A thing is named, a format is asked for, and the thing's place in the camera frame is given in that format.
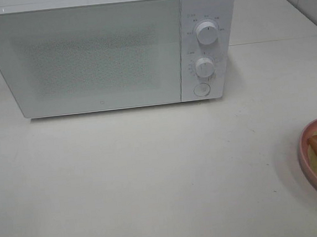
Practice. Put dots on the lower white timer knob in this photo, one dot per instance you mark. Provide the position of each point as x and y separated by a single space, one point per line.
204 67

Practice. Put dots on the white microwave door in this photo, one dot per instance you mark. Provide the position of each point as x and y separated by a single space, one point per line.
92 58

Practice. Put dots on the upper white power knob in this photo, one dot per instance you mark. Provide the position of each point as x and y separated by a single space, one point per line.
207 32

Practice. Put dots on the white microwave oven body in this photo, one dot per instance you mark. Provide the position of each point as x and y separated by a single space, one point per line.
192 12

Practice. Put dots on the round door release button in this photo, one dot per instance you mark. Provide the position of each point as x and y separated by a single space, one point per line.
202 90

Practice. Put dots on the pink round plate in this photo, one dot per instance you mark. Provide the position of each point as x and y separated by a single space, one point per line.
306 133

